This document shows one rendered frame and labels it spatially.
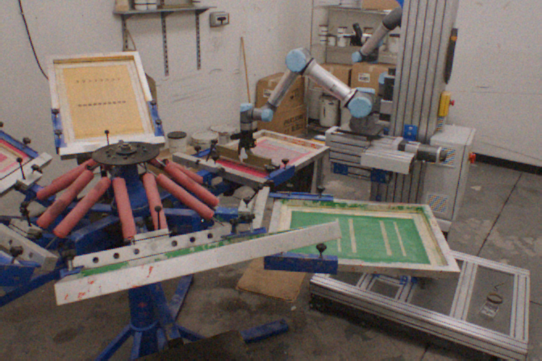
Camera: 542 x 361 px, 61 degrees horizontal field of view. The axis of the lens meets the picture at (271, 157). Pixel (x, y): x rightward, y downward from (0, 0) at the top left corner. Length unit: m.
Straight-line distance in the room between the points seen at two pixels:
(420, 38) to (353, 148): 0.70
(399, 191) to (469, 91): 3.21
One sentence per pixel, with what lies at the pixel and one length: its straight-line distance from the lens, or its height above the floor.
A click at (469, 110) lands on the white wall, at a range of 6.05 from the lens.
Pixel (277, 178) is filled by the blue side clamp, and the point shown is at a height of 0.98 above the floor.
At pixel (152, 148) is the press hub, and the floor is 1.31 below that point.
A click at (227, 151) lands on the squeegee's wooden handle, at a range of 2.92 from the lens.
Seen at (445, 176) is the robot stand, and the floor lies 1.02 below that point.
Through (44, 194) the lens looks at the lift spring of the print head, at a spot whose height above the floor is 1.11.
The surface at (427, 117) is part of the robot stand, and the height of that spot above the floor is 1.34.
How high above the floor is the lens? 2.07
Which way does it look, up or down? 21 degrees down
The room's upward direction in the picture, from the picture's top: 1 degrees clockwise
